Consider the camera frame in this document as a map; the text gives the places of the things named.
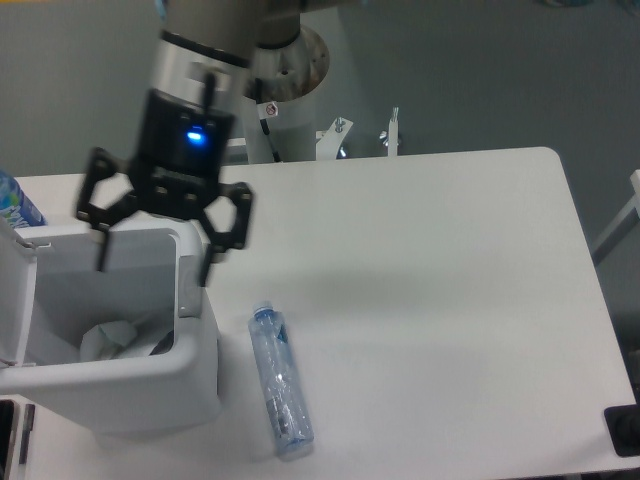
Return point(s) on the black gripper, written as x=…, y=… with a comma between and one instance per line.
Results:
x=174, y=173

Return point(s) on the white plastic bag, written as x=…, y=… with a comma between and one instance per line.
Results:
x=147, y=335

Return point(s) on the clear plastic water bottle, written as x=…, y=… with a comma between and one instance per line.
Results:
x=279, y=380

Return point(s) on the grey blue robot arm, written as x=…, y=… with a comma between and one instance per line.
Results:
x=205, y=53

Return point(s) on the white trash can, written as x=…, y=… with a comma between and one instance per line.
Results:
x=52, y=294

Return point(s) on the blue labelled bottle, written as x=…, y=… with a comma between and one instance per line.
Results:
x=16, y=207

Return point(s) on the black device at corner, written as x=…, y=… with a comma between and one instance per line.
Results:
x=17, y=424

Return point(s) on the black table clamp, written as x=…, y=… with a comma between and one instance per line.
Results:
x=623, y=425

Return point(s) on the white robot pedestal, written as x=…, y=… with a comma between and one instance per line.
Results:
x=278, y=113

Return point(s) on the white middle table bracket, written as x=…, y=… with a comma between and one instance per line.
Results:
x=330, y=143

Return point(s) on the white table bracket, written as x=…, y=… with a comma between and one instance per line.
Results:
x=330, y=143
x=390, y=138

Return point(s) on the white right table bracket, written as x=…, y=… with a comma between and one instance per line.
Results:
x=390, y=138

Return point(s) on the white frame at right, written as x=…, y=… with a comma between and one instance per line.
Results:
x=620, y=226

